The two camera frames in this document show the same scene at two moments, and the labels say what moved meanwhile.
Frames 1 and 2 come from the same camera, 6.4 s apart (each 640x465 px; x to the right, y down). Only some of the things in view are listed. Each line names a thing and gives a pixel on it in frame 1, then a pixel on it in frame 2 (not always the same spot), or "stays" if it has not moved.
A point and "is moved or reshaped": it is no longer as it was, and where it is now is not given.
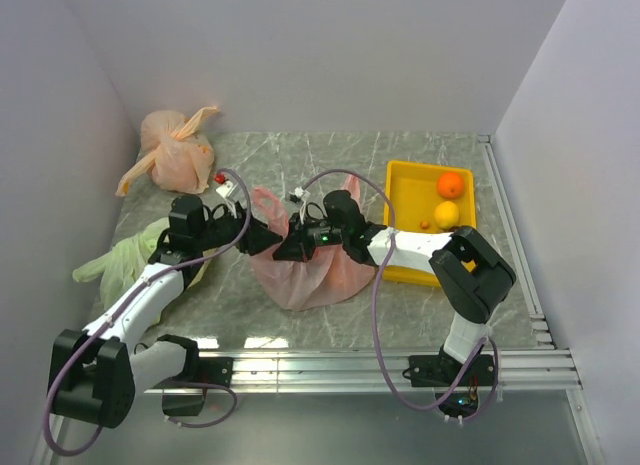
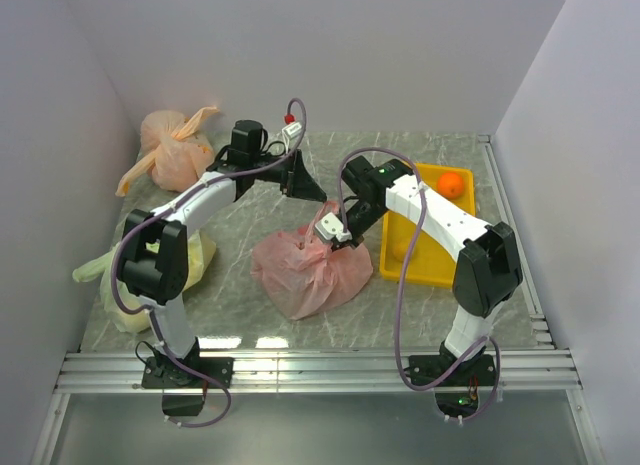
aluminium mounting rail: x=467 y=367 stays
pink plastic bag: x=328 y=274 is moved or reshaped
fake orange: x=450 y=185 stays
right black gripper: x=297 y=245 to x=355 y=240
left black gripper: x=257 y=237 to x=299 y=183
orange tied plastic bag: x=175 y=156 stays
